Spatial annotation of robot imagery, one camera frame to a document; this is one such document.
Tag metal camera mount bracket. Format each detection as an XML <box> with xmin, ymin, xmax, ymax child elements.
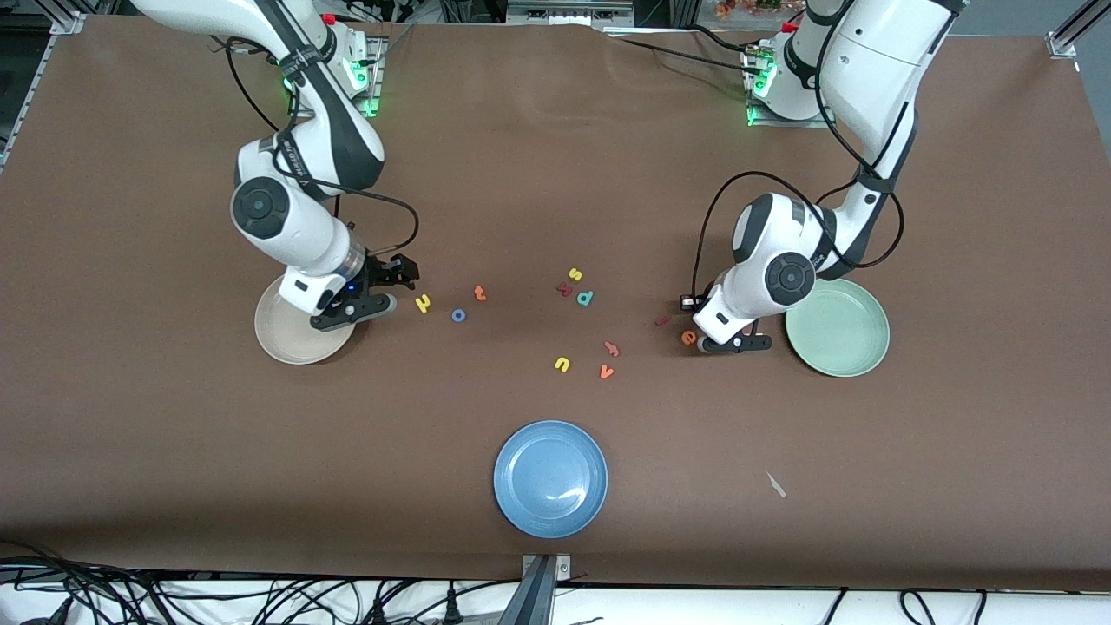
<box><xmin>496</xmin><ymin>554</ymin><xmax>572</xmax><ymax>625</ymax></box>

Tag beige brown plate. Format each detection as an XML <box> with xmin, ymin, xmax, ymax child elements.
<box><xmin>254</xmin><ymin>276</ymin><xmax>357</xmax><ymax>365</ymax></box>

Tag green plate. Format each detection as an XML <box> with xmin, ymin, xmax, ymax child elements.
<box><xmin>785</xmin><ymin>278</ymin><xmax>891</xmax><ymax>378</ymax></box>

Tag aluminium frame profile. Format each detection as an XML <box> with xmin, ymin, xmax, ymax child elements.
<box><xmin>0</xmin><ymin>13</ymin><xmax>86</xmax><ymax>170</ymax></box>
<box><xmin>1046</xmin><ymin>0</ymin><xmax>1111</xmax><ymax>60</ymax></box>

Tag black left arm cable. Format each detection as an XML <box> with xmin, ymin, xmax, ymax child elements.
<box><xmin>690</xmin><ymin>52</ymin><xmax>905</xmax><ymax>300</ymax></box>

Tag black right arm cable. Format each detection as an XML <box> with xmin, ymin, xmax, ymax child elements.
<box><xmin>224</xmin><ymin>35</ymin><xmax>420</xmax><ymax>261</ymax></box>

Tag blue plate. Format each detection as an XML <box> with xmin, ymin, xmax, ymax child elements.
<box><xmin>493</xmin><ymin>420</ymin><xmax>608</xmax><ymax>539</ymax></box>

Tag orange artificial flowers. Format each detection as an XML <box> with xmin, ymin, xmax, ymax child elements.
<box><xmin>714</xmin><ymin>0</ymin><xmax>784</xmax><ymax>20</ymax></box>

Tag brown table cover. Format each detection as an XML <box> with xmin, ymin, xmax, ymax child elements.
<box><xmin>0</xmin><ymin>16</ymin><xmax>1111</xmax><ymax>593</ymax></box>

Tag black base cable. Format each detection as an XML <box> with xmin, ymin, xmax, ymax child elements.
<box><xmin>690</xmin><ymin>24</ymin><xmax>751</xmax><ymax>56</ymax></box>
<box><xmin>606</xmin><ymin>33</ymin><xmax>769</xmax><ymax>79</ymax></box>

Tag silver device box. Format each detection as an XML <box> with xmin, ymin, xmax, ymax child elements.
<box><xmin>506</xmin><ymin>0</ymin><xmax>636</xmax><ymax>27</ymax></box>

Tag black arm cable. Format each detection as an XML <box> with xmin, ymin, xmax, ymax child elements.
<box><xmin>224</xmin><ymin>35</ymin><xmax>420</xmax><ymax>261</ymax></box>
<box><xmin>690</xmin><ymin>52</ymin><xmax>905</xmax><ymax>300</ymax></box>

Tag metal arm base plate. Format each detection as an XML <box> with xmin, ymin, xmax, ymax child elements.
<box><xmin>343</xmin><ymin>36</ymin><xmax>385</xmax><ymax>119</ymax></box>
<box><xmin>745</xmin><ymin>48</ymin><xmax>827</xmax><ymax>130</ymax></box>

